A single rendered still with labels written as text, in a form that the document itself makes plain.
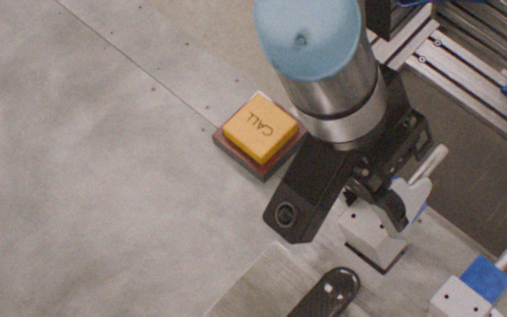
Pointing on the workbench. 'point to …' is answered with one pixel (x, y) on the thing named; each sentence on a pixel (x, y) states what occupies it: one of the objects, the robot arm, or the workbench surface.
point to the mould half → (326, 260)
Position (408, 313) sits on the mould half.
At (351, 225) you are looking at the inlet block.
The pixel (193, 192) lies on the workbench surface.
